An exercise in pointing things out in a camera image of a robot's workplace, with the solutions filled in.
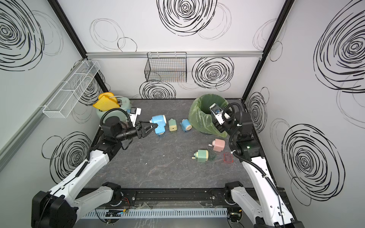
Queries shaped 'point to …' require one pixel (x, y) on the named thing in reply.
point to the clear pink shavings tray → (228, 157)
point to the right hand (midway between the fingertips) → (220, 110)
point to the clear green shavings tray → (212, 156)
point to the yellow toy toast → (104, 102)
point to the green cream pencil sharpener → (201, 155)
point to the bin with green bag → (201, 117)
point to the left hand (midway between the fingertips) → (154, 125)
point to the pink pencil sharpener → (218, 145)
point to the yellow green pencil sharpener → (172, 125)
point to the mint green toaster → (125, 104)
